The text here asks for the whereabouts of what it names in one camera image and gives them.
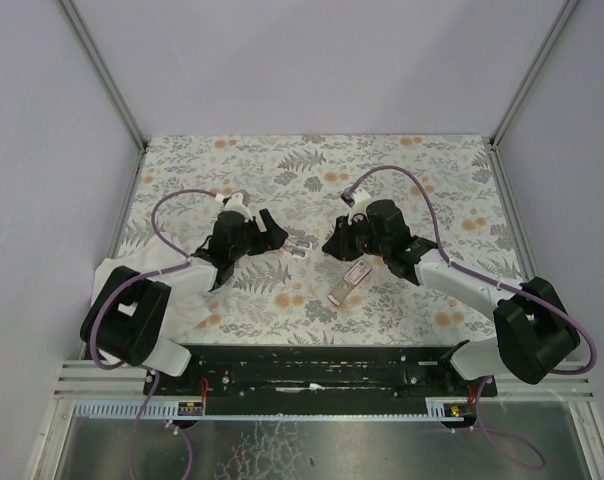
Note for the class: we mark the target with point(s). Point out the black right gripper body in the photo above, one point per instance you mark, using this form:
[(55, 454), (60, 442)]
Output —
[(346, 240)]

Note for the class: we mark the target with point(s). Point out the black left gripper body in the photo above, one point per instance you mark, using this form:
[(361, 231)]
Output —
[(261, 233)]

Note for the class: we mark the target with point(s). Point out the pink small object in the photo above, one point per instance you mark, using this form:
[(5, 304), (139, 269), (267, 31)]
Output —
[(300, 244)]

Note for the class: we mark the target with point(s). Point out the red white staple box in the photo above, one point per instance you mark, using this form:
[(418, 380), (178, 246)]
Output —
[(353, 278)]

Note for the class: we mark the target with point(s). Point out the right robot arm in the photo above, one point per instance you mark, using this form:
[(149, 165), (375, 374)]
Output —
[(532, 336)]

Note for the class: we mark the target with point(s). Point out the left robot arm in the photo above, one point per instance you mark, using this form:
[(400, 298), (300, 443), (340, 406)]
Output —
[(132, 295)]

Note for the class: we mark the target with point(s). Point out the white cloth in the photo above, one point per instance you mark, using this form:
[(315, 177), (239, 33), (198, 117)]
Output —
[(156, 258)]

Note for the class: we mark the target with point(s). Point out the floral patterned table mat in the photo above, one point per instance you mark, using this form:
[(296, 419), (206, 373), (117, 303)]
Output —
[(444, 185)]

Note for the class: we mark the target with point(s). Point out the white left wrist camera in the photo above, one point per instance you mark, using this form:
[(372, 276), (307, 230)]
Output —
[(239, 202)]

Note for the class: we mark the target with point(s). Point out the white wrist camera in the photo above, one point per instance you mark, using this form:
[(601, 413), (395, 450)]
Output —
[(239, 202), (357, 201)]

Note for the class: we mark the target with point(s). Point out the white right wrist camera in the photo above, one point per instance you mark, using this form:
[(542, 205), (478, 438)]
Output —
[(357, 201)]

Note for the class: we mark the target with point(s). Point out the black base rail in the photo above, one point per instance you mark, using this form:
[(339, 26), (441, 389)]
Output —
[(258, 380)]

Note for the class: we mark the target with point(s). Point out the left aluminium frame post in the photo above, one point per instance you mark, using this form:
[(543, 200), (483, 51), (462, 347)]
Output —
[(91, 51)]

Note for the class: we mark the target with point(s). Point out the aluminium frame post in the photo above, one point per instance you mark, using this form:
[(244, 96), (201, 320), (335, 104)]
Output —
[(553, 36), (91, 51)]

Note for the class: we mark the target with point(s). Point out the white cable duct strip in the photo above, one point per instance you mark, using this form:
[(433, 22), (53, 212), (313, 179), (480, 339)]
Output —
[(129, 409)]

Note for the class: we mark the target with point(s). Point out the right aluminium frame post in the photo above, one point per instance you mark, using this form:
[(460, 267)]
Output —
[(553, 36)]

